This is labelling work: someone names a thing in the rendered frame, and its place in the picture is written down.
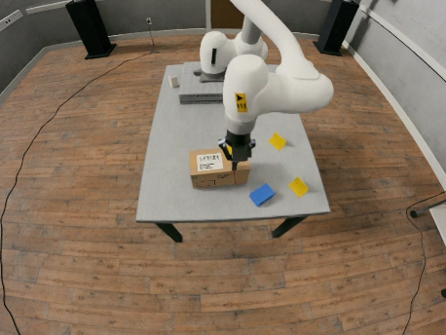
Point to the blue box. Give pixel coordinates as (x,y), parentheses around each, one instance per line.
(261,194)

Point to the tan cardboard carton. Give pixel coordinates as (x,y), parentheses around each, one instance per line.
(209,167)

